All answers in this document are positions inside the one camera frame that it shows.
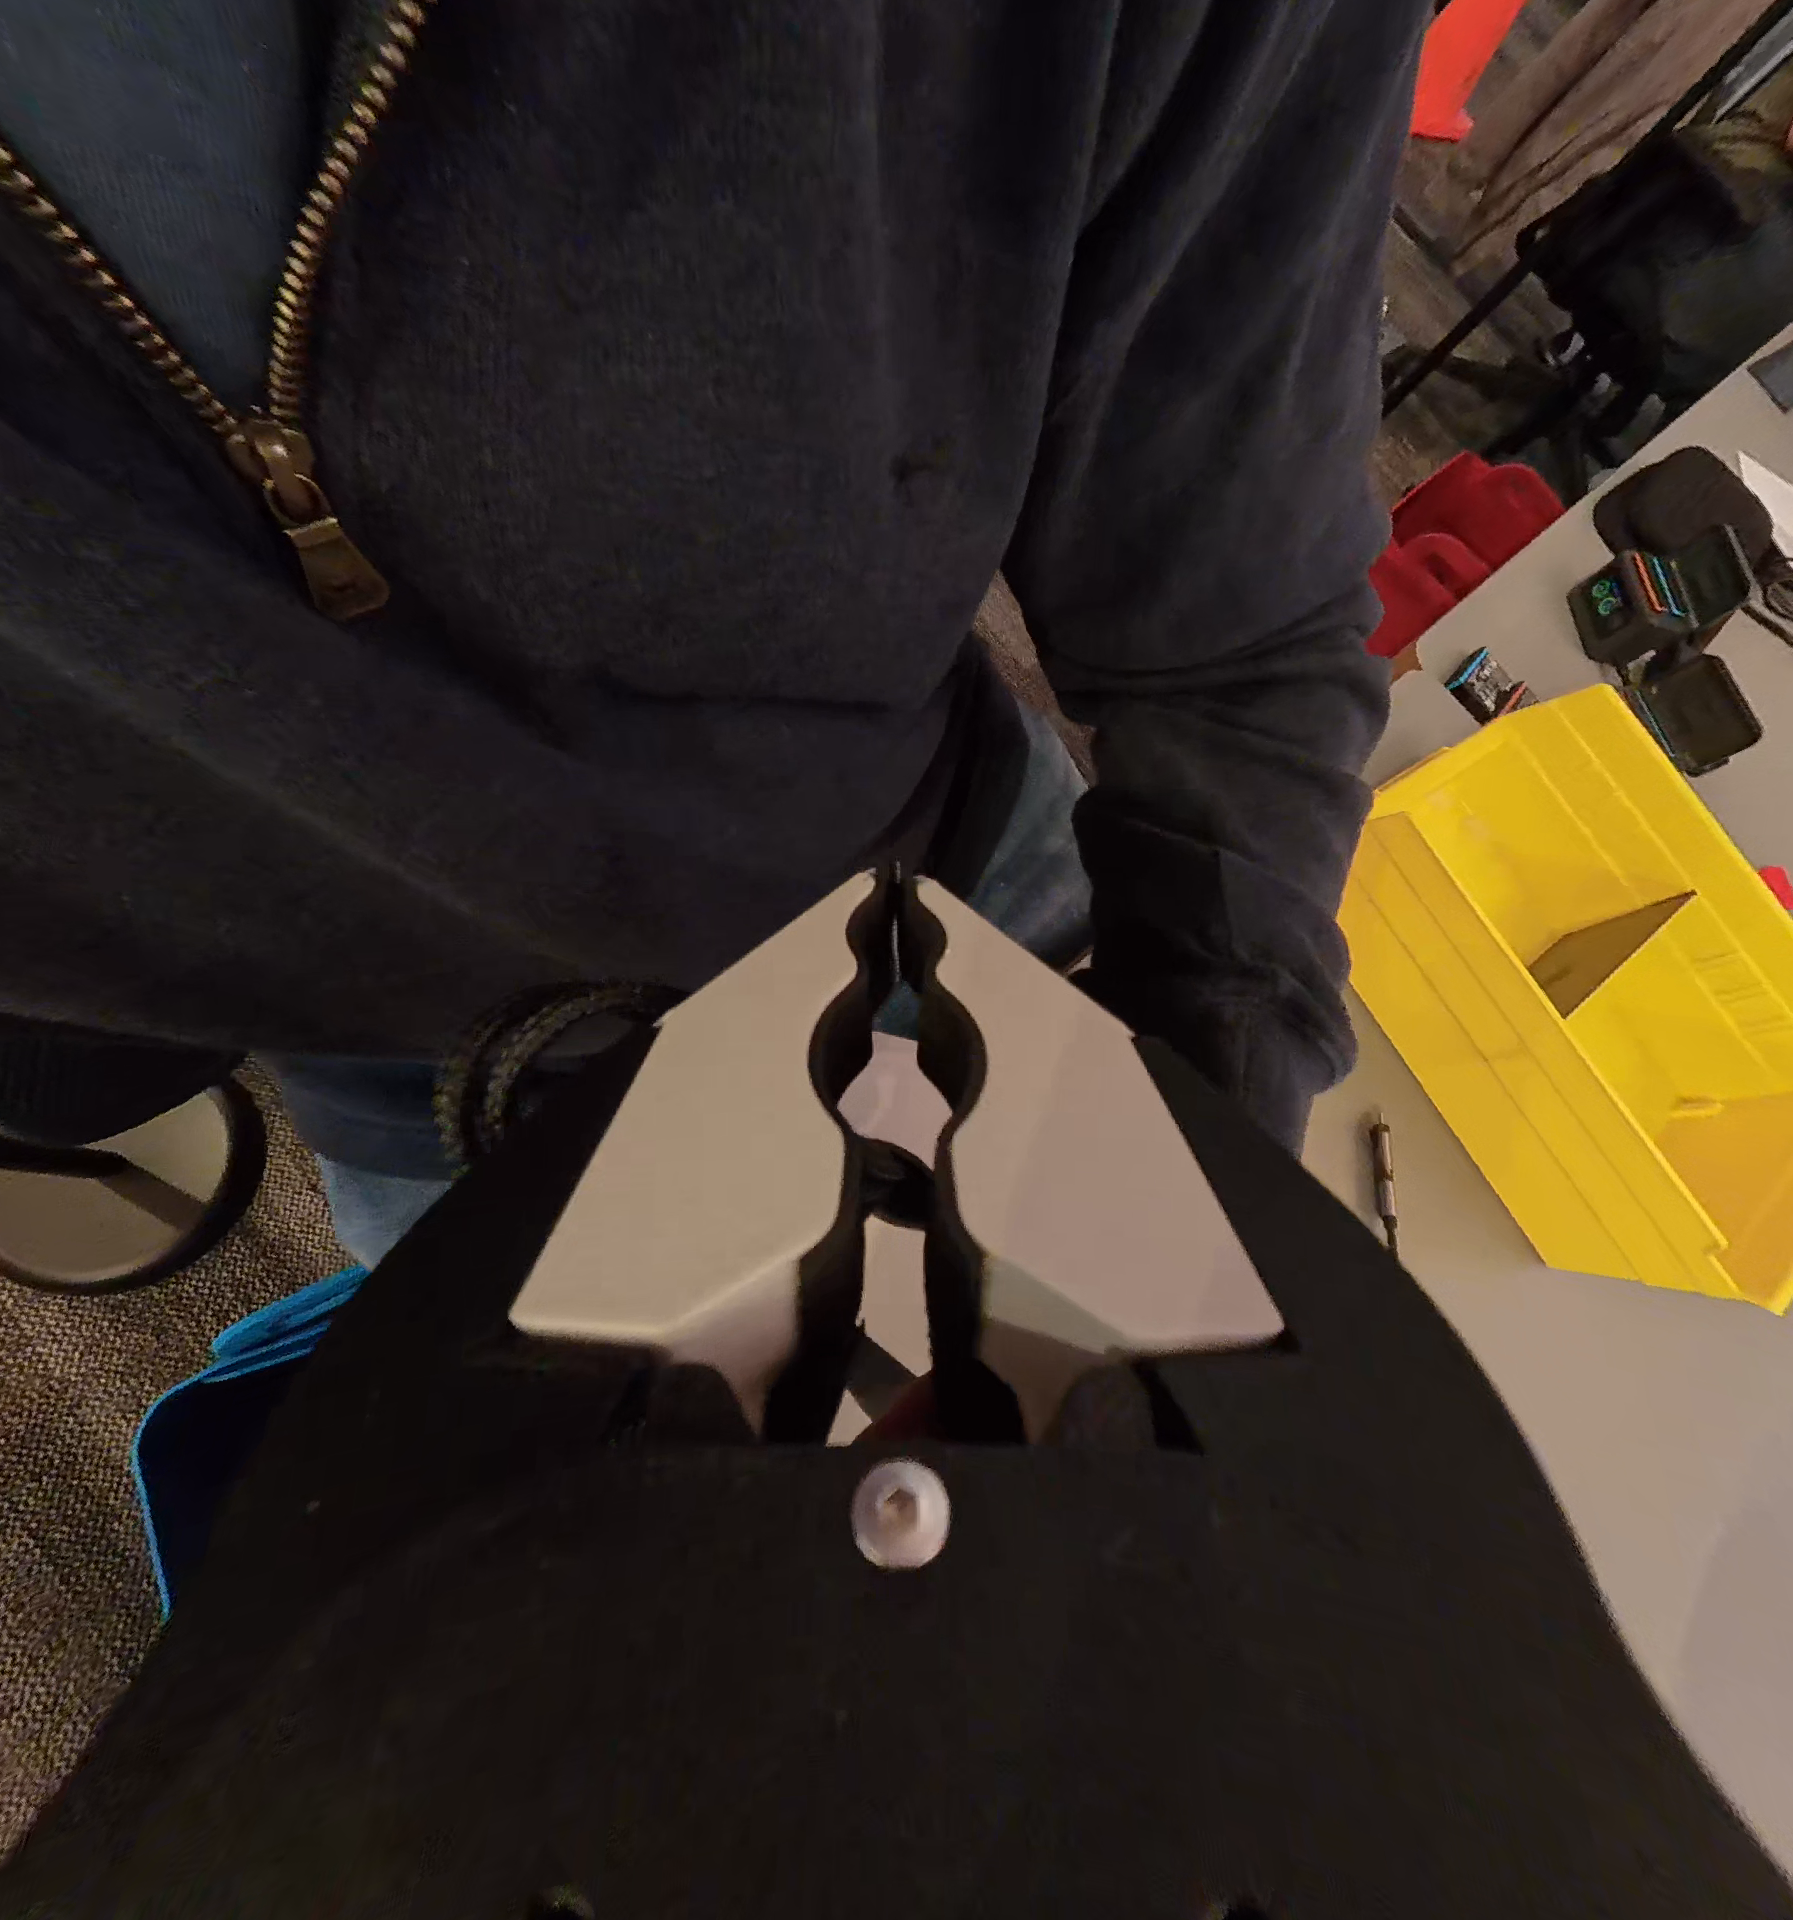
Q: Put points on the orange traffic cone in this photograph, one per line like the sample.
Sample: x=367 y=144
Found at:
x=1466 y=67

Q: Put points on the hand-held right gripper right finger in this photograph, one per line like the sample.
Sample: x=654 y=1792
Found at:
x=1120 y=1200

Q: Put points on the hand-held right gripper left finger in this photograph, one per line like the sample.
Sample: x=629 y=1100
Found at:
x=687 y=1184

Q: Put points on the yellow plastic bin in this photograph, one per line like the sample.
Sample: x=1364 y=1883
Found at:
x=1632 y=1139

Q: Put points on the small dark packet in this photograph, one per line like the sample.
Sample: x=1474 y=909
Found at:
x=1489 y=685

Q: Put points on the person's left forearm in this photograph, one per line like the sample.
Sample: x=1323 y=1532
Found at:
x=1226 y=750

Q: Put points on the blue folded cloth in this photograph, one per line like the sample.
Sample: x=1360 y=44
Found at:
x=192 y=1441

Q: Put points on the black zip pouch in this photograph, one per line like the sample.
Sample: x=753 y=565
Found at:
x=1684 y=504

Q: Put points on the red plastic crates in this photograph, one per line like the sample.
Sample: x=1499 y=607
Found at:
x=1451 y=555

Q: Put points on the black battery charger case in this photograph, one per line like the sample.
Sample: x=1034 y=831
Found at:
x=1661 y=600

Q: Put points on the person's jeans leg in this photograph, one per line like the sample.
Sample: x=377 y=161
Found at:
x=371 y=1155

